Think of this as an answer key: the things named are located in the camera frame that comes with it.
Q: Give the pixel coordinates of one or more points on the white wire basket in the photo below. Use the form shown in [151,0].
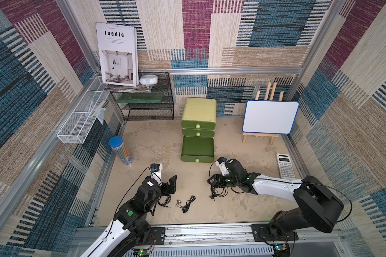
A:
[87,111]

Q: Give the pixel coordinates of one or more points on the green drawer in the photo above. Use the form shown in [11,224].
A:
[198,133]
[200,125]
[198,150]

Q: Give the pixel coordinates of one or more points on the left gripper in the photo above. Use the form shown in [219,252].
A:
[171,186]

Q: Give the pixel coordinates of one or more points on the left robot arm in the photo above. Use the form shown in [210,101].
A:
[129,226]

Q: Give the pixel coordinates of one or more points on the green tray on shelf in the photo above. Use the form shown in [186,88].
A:
[139,98]

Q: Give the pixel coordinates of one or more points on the blue framed whiteboard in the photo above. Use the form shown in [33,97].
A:
[270,117]

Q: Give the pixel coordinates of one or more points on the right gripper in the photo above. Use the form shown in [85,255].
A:
[219,180]

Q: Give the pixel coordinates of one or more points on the white calculator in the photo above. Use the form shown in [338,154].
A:
[285,167]

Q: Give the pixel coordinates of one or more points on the green drawer cabinet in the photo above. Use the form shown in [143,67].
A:
[200,109]

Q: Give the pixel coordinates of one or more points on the black earphones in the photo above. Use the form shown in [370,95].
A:
[185,208]
[165,202]
[218,192]

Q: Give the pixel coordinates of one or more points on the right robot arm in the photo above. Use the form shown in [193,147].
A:
[318,206]

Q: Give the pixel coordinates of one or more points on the Inedia magazine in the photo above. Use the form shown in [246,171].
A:
[117,45]

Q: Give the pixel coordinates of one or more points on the white oval box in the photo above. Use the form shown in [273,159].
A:
[148,80]

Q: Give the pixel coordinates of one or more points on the pencil cup blue lid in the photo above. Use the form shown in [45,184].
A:
[117,145]

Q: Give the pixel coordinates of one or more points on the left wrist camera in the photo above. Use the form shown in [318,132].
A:
[156,172]

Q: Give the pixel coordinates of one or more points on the black wire mesh shelf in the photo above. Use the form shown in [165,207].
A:
[146,103]

